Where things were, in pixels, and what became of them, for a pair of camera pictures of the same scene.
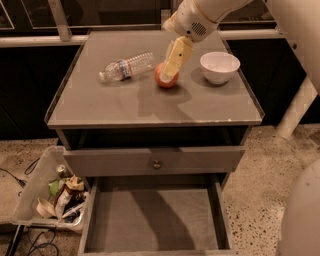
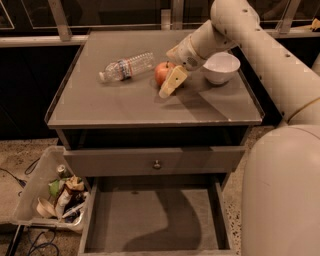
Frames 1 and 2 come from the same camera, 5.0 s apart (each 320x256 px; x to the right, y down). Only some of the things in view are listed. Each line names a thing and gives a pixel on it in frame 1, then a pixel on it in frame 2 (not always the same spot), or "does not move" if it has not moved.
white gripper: (189, 20) -> (184, 55)
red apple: (161, 82) does not move
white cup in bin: (45, 208) does not move
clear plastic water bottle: (124, 68) does not move
